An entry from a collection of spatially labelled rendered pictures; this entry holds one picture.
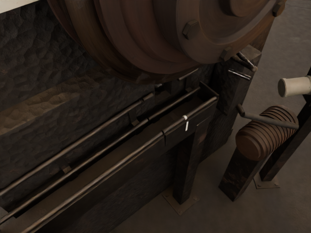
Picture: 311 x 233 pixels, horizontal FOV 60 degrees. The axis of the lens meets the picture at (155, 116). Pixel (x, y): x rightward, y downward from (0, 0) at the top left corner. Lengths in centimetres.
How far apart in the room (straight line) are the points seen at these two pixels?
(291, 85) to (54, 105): 68
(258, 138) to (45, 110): 67
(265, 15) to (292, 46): 183
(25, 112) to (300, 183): 133
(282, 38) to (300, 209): 137
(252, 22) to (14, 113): 46
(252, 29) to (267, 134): 54
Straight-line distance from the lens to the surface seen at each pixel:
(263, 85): 193
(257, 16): 51
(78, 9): 36
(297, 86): 93
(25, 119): 57
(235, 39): 47
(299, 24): 261
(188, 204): 136
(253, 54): 80
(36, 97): 60
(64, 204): 66
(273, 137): 100
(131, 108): 68
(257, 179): 149
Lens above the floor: 128
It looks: 52 degrees down
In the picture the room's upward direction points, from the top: straight up
